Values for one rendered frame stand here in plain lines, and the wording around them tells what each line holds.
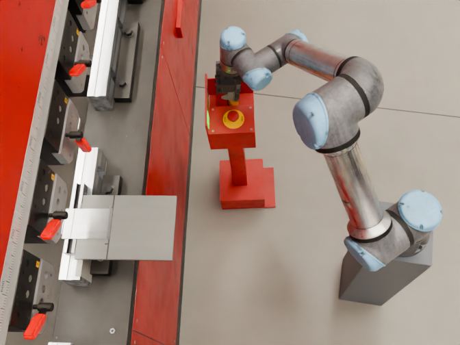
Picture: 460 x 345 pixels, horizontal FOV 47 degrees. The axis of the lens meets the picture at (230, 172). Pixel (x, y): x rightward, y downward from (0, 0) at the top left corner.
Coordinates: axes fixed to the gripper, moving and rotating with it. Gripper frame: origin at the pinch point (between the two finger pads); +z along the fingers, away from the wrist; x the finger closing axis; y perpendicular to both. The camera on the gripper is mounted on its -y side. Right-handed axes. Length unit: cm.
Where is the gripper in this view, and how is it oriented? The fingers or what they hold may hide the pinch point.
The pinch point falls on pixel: (237, 98)
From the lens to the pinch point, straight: 186.6
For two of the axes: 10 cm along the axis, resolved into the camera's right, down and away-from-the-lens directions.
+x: 0.2, 9.2, -3.9
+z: -0.2, 3.9, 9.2
